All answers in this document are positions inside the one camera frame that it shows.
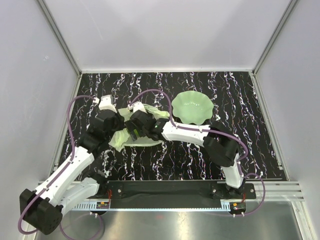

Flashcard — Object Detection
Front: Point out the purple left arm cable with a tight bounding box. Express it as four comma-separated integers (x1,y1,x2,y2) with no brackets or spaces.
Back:
16,95,104,240

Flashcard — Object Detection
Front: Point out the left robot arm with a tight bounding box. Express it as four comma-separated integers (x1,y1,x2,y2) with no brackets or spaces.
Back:
18,109,124,235

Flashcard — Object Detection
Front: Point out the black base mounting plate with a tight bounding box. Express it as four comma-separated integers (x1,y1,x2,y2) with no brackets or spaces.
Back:
105,180,257,210

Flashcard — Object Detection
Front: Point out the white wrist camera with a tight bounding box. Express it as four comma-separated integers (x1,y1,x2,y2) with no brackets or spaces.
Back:
93,94,117,113
127,101,147,114

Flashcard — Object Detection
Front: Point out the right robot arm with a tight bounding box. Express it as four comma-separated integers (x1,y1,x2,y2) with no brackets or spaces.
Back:
124,110,245,199

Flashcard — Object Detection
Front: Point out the light green plastic bag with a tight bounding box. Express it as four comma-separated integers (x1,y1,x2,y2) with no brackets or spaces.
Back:
108,103,170,152

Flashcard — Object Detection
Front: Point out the white slotted cable duct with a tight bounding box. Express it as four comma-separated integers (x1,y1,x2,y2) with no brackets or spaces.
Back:
72,199,110,212

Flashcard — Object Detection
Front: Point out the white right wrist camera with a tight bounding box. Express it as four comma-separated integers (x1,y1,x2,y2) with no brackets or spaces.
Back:
127,101,147,114

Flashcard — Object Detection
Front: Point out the light green wavy bowl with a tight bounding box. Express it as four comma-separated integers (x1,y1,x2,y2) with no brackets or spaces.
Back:
171,90,214,125

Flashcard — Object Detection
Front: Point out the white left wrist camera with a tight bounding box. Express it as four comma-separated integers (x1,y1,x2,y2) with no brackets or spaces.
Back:
93,94,117,113

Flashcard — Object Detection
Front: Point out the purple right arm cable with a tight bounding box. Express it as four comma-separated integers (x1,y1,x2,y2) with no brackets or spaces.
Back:
129,89,266,217

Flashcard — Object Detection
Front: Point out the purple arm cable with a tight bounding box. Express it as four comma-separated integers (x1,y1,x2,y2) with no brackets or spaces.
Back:
129,89,266,217
16,95,104,240

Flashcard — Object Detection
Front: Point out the aluminium frame rail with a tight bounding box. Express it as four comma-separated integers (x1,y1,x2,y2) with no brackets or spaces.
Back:
36,0,82,77

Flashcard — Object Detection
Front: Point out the green fruit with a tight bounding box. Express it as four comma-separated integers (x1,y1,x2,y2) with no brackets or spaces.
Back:
133,129,139,136

